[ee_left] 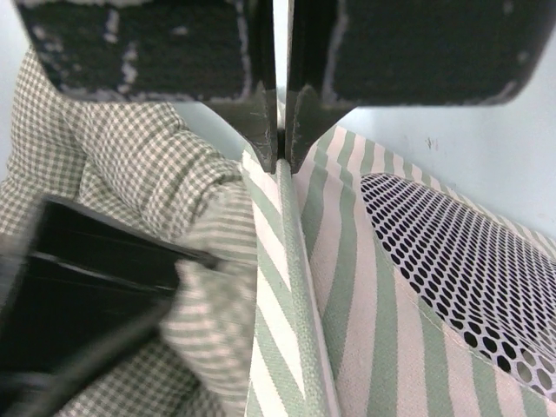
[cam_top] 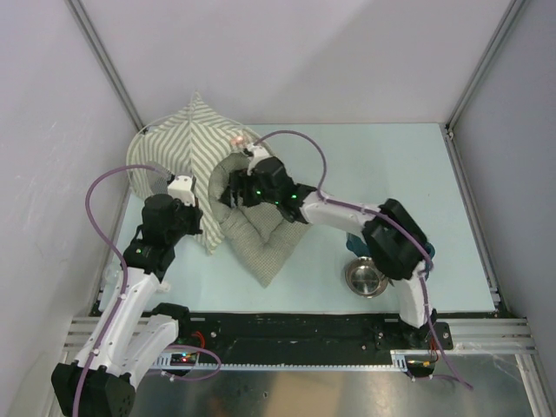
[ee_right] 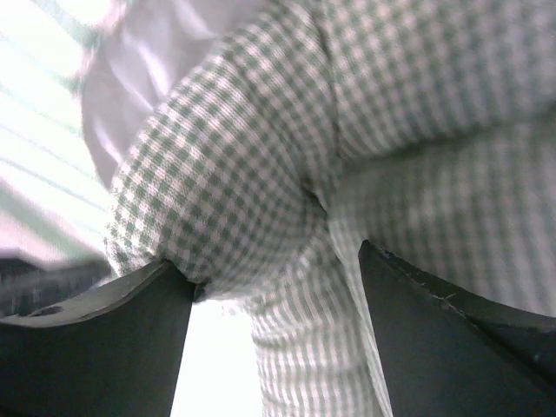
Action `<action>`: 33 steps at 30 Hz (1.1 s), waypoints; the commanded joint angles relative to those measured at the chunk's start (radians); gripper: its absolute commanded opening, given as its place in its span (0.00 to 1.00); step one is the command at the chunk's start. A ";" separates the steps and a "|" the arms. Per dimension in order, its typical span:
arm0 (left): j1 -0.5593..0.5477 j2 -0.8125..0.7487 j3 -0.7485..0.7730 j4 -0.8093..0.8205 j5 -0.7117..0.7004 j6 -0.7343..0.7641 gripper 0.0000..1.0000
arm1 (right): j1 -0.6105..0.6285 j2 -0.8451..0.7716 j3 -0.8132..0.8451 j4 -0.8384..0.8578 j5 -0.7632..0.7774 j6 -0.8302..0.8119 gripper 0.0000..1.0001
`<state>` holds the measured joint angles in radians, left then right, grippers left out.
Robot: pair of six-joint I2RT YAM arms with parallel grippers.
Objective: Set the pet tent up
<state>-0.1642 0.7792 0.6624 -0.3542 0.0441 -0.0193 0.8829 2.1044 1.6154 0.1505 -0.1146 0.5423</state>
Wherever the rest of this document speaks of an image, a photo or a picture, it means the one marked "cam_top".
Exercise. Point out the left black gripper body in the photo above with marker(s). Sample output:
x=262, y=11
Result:
x=187, y=222

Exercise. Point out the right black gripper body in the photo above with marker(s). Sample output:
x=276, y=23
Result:
x=254, y=193

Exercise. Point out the green checked cushion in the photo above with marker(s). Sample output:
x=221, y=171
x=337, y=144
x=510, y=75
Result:
x=260, y=237

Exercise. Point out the striped green white pet tent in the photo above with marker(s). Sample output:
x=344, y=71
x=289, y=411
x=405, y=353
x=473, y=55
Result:
x=194, y=140

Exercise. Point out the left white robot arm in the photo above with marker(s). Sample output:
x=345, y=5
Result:
x=103, y=378

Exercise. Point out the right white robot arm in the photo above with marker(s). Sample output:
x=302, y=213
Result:
x=314, y=207

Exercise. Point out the teal double bowl stand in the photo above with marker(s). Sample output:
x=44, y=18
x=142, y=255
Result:
x=395, y=256

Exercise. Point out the stainless steel bowl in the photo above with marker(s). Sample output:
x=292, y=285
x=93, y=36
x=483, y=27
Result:
x=364, y=279

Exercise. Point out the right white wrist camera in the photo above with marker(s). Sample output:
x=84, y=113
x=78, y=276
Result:
x=255, y=154

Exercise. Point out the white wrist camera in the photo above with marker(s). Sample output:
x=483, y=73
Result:
x=182, y=187
x=255, y=154

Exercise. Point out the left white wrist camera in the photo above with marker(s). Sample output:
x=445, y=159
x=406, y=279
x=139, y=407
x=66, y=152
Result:
x=182, y=187

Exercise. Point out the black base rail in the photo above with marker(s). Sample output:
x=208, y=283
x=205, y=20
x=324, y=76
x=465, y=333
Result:
x=306, y=340

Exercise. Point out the white slotted cable duct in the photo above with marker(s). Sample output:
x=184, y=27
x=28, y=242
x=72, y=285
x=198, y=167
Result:
x=172, y=363

